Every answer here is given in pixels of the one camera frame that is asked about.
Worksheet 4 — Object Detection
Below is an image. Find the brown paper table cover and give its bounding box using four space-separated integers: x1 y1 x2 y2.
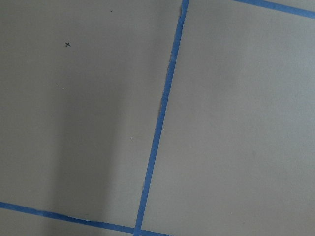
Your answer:
0 0 315 236

